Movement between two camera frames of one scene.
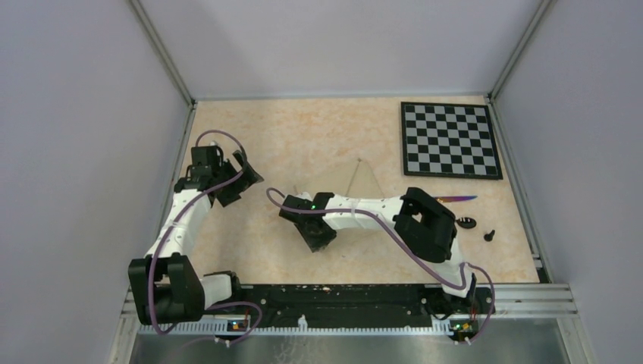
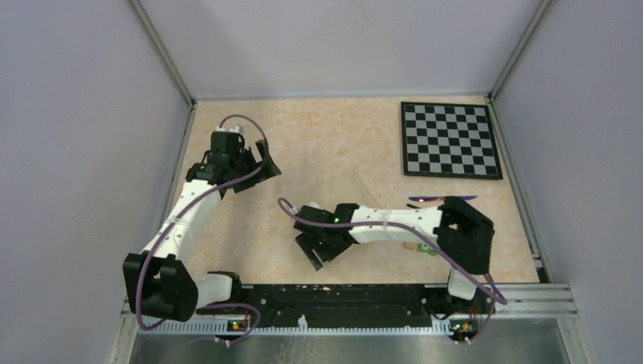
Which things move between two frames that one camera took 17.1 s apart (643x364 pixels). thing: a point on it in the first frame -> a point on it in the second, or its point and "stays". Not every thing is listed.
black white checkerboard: [449, 140] stays
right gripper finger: [316, 233] -> [306, 246]
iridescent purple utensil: [455, 198] stays
